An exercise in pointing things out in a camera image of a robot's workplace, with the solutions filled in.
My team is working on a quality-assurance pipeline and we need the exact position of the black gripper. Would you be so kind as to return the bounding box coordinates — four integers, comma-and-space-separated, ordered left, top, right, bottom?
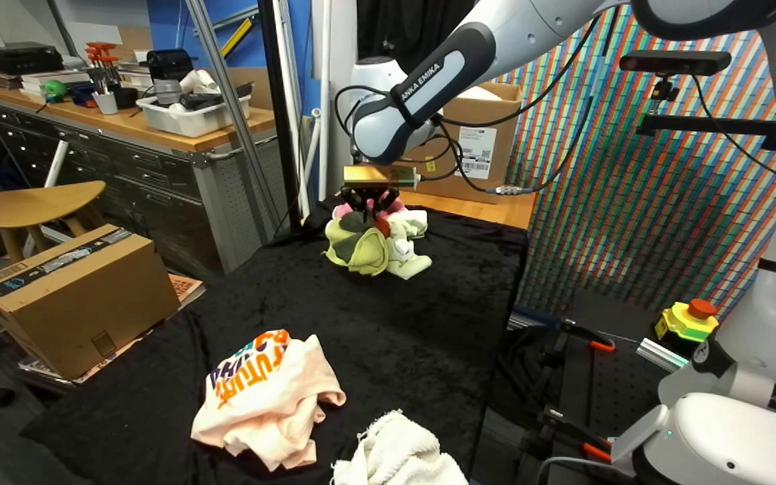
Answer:
337, 182, 404, 240

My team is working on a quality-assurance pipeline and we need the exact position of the small yellow-green towel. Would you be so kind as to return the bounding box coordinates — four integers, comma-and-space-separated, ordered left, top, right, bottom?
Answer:
322, 213, 394, 279

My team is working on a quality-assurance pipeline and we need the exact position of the pale green towel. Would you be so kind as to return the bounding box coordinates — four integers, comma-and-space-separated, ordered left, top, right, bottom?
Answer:
392, 208, 431, 244

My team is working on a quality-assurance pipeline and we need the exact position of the large white towel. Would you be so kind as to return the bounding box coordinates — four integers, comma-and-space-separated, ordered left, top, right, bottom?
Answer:
385, 233, 434, 282

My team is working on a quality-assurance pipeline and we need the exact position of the peach printed t-shirt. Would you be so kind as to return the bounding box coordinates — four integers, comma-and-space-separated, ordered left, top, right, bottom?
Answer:
190, 325, 347, 474

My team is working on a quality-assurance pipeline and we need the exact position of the small white towel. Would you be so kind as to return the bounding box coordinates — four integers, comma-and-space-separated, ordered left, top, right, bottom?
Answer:
328, 408, 471, 485

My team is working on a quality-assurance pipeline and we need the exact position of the cardboard box with white label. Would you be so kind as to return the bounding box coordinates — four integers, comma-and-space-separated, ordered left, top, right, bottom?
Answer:
400, 78, 522, 202

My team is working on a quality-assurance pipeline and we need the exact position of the black table cloth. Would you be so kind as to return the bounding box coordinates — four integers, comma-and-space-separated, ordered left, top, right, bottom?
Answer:
20, 191, 533, 485

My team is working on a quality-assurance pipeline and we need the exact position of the black vertical pole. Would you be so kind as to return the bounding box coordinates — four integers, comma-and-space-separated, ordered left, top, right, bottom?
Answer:
256, 0, 310, 226

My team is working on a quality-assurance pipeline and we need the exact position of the black curtain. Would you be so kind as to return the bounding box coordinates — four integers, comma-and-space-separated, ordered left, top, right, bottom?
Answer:
355, 0, 481, 76

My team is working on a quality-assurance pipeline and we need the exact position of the white plastic bin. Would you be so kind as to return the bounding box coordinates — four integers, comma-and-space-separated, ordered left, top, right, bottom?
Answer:
136, 84, 253, 140

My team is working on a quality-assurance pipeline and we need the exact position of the grey workbench wooden top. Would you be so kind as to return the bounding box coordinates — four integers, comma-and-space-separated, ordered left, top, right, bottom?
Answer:
0, 67, 288, 276

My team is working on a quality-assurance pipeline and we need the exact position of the black appliance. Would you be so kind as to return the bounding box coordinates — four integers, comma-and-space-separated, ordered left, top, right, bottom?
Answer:
147, 47, 194, 97

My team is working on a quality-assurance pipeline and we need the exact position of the colourful striped backdrop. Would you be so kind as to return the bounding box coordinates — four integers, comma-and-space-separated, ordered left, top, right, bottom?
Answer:
485, 8, 776, 319

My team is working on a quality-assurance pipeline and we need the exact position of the long cardboard box black tape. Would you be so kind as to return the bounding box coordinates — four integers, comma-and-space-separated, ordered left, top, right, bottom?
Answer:
0, 222, 182, 381

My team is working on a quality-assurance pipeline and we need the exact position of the silver metal cylinder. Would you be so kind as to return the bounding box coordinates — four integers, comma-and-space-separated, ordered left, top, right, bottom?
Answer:
636, 334, 692, 375

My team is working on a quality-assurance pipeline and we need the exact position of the yellow emergency stop red button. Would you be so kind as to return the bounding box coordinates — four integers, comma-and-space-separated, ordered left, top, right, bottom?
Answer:
656, 295, 723, 345

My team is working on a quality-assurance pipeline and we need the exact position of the wooden stool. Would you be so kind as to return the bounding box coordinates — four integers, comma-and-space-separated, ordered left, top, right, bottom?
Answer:
0, 177, 110, 263

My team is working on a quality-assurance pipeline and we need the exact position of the black case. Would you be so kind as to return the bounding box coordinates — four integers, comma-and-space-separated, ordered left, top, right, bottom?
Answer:
0, 40, 64, 78

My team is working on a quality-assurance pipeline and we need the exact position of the silver metal rail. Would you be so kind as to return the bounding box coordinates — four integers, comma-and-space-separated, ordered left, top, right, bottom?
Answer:
182, 0, 291, 236

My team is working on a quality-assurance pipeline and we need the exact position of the black clamp orange handle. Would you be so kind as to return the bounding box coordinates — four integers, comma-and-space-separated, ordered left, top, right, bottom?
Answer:
536, 403, 618, 465
556, 314, 621, 356

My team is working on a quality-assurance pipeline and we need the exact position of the black camera mount rod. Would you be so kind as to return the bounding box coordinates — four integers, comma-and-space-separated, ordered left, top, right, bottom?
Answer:
618, 47, 776, 152

